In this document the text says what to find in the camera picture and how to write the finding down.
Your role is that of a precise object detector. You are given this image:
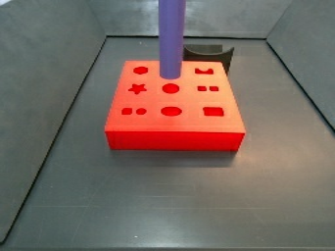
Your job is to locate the purple round peg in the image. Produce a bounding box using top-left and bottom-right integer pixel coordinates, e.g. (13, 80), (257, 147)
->
(158, 0), (185, 79)

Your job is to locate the red shape-sorting block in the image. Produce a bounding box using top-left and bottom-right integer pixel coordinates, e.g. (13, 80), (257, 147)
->
(104, 61), (245, 151)

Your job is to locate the black curved holder block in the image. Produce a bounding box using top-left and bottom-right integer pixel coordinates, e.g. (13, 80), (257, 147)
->
(182, 44), (234, 74)

